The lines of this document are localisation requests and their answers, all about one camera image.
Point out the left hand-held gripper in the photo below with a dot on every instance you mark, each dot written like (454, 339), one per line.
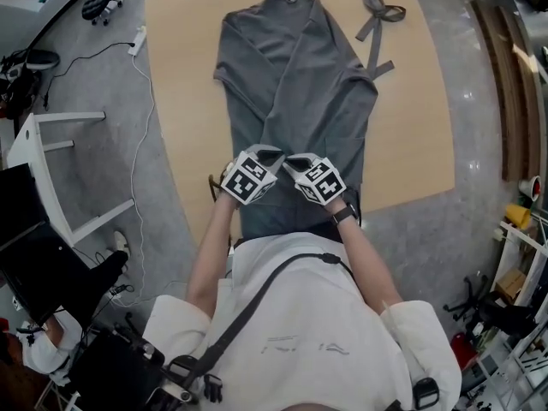
(246, 182)

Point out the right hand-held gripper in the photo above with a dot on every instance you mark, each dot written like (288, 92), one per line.
(321, 182)

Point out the grey robe garment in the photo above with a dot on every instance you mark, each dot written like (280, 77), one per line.
(278, 79)

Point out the person's left forearm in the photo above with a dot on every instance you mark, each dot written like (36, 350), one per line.
(212, 251)

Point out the person's right forearm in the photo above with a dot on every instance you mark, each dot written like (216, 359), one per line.
(368, 263)

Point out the person's black trousers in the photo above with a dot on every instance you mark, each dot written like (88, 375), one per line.
(329, 231)

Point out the person's white shirt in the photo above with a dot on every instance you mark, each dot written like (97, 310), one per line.
(308, 336)

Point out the white power strip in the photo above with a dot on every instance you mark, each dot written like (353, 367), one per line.
(137, 41)

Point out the white floor socket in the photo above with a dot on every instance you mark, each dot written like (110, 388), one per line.
(120, 290)

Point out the curved wooden boards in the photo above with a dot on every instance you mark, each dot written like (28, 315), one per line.
(505, 92)

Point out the yellow cup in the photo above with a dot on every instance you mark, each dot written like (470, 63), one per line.
(518, 216)

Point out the white shelf unit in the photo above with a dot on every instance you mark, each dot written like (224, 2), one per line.
(514, 246)

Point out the red white cup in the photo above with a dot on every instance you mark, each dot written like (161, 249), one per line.
(531, 187)

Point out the black tufted stool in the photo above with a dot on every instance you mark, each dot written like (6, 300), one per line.
(96, 0)

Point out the cardboard box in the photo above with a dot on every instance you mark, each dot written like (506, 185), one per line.
(511, 283)

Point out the white side table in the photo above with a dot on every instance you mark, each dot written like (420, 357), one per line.
(25, 144)

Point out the red box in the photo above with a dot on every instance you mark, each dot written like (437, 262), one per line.
(464, 351)

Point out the black office chair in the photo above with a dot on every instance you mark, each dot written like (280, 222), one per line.
(501, 315)

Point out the black white equipment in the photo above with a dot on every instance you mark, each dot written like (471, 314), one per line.
(30, 64)

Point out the black equipment pack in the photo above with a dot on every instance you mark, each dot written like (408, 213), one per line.
(120, 366)

